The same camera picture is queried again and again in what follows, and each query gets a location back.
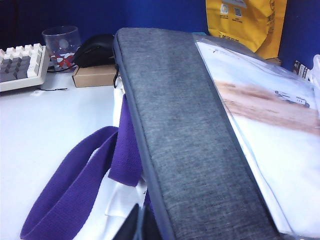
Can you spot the flat brown cardboard box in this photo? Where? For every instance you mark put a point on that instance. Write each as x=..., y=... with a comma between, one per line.
x=95, y=77

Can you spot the black white barcode package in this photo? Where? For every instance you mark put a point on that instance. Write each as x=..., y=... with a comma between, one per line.
x=301, y=70

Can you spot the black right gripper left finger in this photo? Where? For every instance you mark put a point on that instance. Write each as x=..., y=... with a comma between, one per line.
x=132, y=225

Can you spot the yellow paper bag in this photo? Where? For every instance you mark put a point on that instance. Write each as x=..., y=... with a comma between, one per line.
x=250, y=25

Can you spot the white tote bag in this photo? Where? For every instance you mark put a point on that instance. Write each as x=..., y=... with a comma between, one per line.
x=122, y=197

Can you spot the white grey mechanical keyboard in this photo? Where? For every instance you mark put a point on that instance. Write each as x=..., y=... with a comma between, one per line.
x=20, y=67

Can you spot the red white wrapper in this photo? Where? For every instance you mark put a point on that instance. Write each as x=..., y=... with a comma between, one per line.
x=62, y=61

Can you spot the grey fabric laptop sleeve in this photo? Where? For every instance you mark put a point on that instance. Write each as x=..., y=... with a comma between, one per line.
x=190, y=130

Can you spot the papers in clear plastic sleeve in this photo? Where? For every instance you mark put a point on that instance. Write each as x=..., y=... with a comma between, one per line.
x=270, y=112

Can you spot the clear glass cup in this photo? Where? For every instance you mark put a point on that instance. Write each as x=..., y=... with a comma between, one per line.
x=61, y=42

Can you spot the black computer mouse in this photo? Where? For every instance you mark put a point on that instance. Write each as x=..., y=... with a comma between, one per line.
x=95, y=52

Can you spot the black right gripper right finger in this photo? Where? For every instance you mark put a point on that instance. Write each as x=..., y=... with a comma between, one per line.
x=152, y=227

